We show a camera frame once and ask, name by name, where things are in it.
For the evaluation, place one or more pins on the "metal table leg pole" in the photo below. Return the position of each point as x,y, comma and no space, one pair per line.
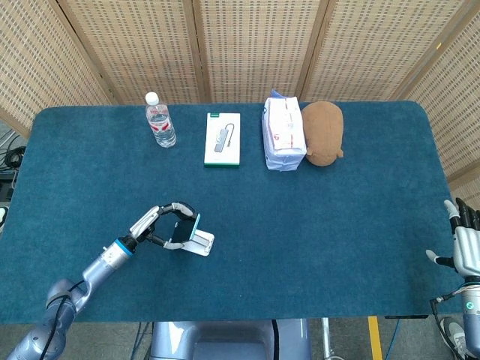
327,337

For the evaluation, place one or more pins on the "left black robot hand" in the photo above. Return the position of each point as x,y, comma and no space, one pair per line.
144,223

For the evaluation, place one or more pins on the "blue felt table mat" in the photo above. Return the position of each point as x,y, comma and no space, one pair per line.
300,225

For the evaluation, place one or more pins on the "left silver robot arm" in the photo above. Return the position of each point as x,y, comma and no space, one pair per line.
101,268

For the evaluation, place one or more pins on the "grey white sneaker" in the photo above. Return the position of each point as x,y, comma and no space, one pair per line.
454,335

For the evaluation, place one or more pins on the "clear plastic water bottle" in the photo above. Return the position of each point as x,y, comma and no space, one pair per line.
161,125

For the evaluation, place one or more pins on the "woven bamboo folding screen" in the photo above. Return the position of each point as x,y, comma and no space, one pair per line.
255,45

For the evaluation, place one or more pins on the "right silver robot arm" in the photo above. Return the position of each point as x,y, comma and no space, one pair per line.
471,318

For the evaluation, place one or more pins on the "black smartphone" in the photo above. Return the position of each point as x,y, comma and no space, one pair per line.
183,230

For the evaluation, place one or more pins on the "white tissue pack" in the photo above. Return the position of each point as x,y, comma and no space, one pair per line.
283,135

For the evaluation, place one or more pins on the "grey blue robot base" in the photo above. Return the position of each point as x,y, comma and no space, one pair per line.
228,339

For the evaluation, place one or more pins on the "white green USB hub box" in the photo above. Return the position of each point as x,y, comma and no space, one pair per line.
222,138

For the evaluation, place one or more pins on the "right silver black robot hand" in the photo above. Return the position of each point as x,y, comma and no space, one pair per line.
467,251

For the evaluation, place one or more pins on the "white folding phone stand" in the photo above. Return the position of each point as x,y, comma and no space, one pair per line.
204,242

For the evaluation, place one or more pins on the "brown plush toy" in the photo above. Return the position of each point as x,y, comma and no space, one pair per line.
324,131

